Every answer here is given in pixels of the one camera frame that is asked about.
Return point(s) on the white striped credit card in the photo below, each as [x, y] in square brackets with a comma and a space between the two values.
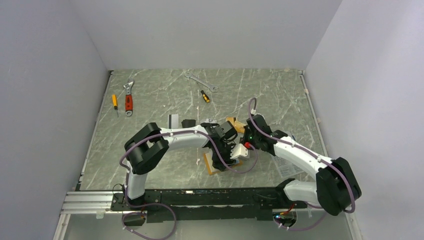
[173, 121]

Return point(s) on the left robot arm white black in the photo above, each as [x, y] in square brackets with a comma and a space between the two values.
[148, 146]

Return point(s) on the black yellow stubby screwdriver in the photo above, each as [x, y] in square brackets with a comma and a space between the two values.
[205, 97]

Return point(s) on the silver open-end wrench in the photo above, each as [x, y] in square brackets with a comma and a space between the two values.
[211, 87]

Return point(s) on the black credit card stack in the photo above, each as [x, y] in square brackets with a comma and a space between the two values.
[188, 123]

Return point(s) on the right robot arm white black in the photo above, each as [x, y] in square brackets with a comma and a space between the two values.
[334, 187]

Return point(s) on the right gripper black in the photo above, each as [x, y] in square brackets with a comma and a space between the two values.
[247, 131]

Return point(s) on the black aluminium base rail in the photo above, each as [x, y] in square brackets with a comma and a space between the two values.
[159, 205]

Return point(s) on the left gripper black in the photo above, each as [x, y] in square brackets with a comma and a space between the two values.
[218, 163]

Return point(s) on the grey credit card stack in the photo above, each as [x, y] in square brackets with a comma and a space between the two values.
[210, 120]

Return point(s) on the clear plastic screw box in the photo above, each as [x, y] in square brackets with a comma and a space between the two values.
[287, 169]

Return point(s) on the red handled adjustable wrench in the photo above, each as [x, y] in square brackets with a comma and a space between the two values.
[128, 98]

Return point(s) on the small yellow screwdriver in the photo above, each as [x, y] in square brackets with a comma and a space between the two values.
[115, 104]

